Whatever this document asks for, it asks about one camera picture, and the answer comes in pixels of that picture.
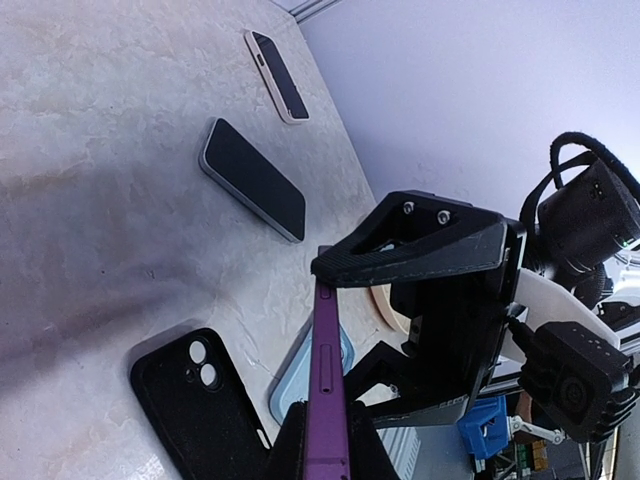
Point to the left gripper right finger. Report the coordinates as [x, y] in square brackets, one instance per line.
[368, 457]

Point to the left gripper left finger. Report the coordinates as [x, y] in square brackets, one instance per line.
[286, 458]

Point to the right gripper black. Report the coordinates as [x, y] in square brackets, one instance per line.
[458, 322]

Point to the dark phone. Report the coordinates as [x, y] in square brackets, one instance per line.
[231, 161]
[326, 450]
[277, 78]

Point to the black phone case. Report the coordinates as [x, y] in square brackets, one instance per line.
[198, 406]

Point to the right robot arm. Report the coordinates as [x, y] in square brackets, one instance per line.
[585, 210]

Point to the light blue phone case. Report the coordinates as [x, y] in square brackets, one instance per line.
[291, 383]

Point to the beige plate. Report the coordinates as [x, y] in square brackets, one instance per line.
[381, 296]

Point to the blue plastic part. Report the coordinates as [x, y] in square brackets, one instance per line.
[484, 429]

